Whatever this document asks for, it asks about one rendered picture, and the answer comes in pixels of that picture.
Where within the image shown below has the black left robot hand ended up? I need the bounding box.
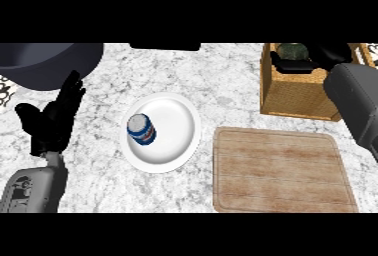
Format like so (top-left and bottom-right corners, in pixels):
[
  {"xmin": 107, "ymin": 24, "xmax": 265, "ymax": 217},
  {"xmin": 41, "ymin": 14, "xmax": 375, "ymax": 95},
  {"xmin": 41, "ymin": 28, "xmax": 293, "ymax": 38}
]
[{"xmin": 13, "ymin": 69, "xmax": 87, "ymax": 158}]

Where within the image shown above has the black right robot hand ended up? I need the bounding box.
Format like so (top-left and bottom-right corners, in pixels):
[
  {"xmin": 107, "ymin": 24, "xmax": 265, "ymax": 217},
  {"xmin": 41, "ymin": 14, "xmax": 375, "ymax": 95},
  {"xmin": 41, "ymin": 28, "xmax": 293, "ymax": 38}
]
[{"xmin": 268, "ymin": 43, "xmax": 354, "ymax": 75}]

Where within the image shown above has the wicker basket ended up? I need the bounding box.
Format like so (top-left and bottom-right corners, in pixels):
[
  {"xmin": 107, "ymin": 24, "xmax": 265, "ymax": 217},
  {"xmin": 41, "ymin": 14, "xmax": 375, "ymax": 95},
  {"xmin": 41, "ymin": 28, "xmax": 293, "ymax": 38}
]
[{"xmin": 258, "ymin": 42, "xmax": 378, "ymax": 123}]

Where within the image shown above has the black and white patterned mat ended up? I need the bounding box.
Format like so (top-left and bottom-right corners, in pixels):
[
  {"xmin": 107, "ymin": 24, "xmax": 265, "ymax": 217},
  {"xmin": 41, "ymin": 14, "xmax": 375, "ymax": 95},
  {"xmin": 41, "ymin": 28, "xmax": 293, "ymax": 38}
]
[{"xmin": 0, "ymin": 73, "xmax": 22, "ymax": 109}]

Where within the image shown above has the white round plate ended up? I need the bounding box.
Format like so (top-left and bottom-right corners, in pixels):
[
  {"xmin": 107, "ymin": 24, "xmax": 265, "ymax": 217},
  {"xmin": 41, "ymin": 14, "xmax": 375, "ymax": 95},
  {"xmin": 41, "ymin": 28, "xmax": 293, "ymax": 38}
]
[{"xmin": 119, "ymin": 92, "xmax": 202, "ymax": 174}]

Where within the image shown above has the wooden cutting board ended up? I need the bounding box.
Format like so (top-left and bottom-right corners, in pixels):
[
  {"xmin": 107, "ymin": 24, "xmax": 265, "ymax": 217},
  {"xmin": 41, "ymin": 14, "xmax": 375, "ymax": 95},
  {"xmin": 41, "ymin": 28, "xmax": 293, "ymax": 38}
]
[{"xmin": 211, "ymin": 126, "xmax": 360, "ymax": 214}]

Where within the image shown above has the dark grey round pot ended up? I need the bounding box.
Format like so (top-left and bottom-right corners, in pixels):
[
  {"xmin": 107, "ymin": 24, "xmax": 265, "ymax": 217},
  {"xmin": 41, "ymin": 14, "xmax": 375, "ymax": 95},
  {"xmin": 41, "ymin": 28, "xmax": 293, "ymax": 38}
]
[{"xmin": 0, "ymin": 42, "xmax": 104, "ymax": 92}]

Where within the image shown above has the green squash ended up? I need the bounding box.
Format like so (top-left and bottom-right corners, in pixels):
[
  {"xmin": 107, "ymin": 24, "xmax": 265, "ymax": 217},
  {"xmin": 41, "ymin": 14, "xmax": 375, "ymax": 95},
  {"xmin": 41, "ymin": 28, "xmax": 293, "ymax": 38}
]
[{"xmin": 274, "ymin": 42, "xmax": 311, "ymax": 62}]

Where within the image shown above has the blue can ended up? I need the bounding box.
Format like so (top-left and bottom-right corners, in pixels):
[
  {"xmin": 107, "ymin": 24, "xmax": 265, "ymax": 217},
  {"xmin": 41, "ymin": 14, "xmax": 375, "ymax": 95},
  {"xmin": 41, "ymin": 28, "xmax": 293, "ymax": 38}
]
[{"xmin": 125, "ymin": 113, "xmax": 158, "ymax": 147}]

